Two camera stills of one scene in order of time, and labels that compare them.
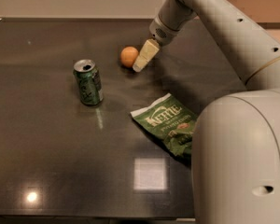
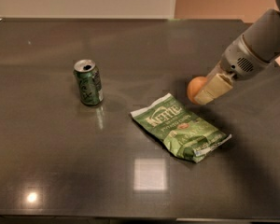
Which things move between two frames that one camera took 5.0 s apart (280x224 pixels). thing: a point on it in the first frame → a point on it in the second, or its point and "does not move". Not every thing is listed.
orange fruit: (129, 55) → (194, 86)
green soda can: (89, 81) does not move
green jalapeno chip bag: (171, 120) does not move
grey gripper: (162, 34) → (239, 59)
